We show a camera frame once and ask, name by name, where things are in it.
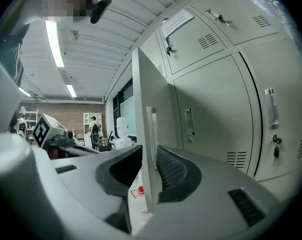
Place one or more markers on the clear plastic bag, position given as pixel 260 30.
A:
pixel 122 127

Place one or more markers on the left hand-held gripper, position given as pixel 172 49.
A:
pixel 44 131

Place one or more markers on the white cardboard box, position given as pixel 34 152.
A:
pixel 122 144

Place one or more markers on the grey metal locker cabinet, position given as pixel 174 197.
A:
pixel 216 96

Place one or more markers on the ceiling strip light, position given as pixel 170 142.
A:
pixel 54 44
pixel 25 92
pixel 71 90

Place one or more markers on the grey locker door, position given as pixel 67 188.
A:
pixel 150 89

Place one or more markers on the person's head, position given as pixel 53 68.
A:
pixel 65 1

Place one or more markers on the black chair metal frame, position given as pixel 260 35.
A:
pixel 95 139

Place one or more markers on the key in cabinet lock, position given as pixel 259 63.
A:
pixel 222 19
pixel 168 50
pixel 276 152

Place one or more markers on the black head-worn camera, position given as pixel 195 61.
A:
pixel 100 9

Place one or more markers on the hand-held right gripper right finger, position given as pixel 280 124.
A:
pixel 205 199

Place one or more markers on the white paper notice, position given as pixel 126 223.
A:
pixel 177 22

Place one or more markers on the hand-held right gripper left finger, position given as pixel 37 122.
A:
pixel 85 184

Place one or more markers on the white shelf unit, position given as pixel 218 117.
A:
pixel 31 114
pixel 86 119

